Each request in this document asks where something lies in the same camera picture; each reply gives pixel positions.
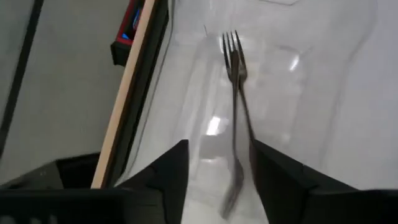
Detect light wooden table border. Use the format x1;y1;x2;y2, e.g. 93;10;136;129
91;0;156;189

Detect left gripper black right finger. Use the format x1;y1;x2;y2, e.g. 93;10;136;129
250;139;357;224

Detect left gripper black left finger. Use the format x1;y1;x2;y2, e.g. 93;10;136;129
116;139;190;224

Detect clear plastic bin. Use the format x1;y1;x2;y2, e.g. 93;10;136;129
123;0;382;224

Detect long black floor tape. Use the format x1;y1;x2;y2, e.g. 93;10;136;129
0;0;44;158

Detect black aluminium table frame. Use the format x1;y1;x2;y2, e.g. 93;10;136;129
102;0;170;187

